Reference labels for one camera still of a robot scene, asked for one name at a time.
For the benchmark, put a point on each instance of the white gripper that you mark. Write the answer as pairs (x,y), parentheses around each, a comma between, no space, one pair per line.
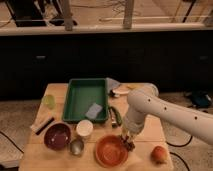
(133,124)

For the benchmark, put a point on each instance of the dark grape bunch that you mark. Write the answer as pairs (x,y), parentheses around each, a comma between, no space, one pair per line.
(128,143)

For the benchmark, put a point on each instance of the red bowl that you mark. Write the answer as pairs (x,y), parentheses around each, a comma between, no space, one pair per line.
(110,152)

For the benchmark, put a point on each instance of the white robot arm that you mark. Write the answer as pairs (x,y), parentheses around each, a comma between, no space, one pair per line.
(144,100)

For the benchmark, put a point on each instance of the purple bowl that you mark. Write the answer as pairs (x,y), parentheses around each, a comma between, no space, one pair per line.
(57,137)

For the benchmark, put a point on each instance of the grey sponge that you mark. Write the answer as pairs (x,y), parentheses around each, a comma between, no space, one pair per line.
(93,111)

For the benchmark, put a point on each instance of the red apple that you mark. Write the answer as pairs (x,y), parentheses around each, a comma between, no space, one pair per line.
(159,154)

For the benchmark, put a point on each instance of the grey cloth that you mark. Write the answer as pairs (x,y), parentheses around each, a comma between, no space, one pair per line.
(112,84)

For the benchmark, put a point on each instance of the white cup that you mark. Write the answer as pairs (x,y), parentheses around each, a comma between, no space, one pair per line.
(84,128)

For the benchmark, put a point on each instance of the green plastic tray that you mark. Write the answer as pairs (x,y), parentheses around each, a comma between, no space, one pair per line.
(81,95)

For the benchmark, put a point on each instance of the small metal cup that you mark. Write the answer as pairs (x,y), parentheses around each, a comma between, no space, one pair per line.
(77,147)

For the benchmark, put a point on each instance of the black and white brush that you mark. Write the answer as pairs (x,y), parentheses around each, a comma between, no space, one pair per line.
(38,127)

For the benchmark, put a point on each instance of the white handled spatula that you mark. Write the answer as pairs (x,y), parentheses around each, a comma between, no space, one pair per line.
(118,93)

